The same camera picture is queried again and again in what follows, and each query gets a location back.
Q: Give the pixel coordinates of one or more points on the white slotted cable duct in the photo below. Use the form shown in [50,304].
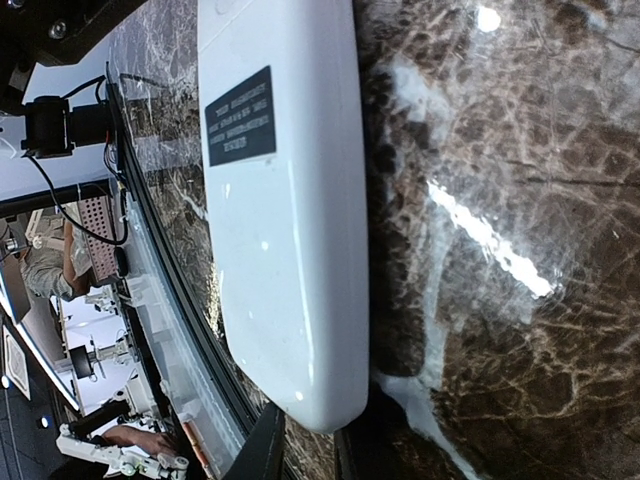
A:
[184,378]

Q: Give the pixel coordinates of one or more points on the person in background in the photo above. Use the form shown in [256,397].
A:
[50,272]

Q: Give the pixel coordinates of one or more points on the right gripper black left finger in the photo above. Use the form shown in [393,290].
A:
[262,455]

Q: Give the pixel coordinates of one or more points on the white remote control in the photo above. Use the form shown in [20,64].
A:
[284,170]

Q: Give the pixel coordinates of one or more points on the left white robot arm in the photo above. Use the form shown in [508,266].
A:
[52,128]

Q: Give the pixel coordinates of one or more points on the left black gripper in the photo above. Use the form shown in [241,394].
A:
[52,33]

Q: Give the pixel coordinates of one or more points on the black front rail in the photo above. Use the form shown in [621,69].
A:
[208,358]

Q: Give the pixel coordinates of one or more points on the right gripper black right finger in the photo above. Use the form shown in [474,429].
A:
[345,468]

